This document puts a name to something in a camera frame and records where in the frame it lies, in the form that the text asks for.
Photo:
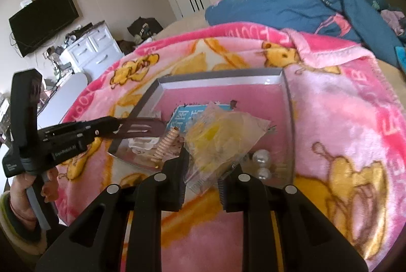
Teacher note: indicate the white router box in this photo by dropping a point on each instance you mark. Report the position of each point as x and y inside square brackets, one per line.
[26, 2]

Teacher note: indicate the lilac cloth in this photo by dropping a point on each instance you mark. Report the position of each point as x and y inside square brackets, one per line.
[393, 20]

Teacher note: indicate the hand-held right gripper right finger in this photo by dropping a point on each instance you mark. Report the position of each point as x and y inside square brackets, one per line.
[233, 194]

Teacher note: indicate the grey box pink inside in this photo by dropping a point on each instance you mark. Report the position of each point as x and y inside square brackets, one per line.
[222, 94]

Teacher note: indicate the black flat television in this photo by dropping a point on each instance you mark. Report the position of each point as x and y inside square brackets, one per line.
[44, 21]

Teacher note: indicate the blue printed card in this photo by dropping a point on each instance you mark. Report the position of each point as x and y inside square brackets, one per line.
[183, 115]

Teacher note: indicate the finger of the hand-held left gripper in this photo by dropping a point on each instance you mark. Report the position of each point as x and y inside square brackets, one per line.
[106, 126]

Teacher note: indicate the dark brown bag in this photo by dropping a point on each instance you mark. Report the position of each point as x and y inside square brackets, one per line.
[125, 45]

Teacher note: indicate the black bag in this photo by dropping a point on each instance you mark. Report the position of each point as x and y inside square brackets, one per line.
[144, 27]

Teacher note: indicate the white dresser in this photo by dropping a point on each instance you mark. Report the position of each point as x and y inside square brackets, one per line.
[92, 48]

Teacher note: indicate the person's left forearm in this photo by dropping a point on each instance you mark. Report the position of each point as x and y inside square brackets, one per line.
[19, 237]

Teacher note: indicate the blue floral duvet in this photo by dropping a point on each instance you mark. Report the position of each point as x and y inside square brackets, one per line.
[301, 5]

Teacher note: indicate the person's left hand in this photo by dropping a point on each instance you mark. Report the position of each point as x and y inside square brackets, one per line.
[20, 202]

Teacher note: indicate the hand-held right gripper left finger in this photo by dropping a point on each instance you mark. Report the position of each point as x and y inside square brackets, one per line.
[176, 178]

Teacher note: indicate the pink printed bear blanket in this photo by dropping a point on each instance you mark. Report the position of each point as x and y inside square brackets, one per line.
[333, 120]

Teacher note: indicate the beige bed sheet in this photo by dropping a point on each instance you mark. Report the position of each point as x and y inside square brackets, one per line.
[187, 26]

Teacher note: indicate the cream hair clips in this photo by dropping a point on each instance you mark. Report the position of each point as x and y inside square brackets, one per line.
[142, 144]

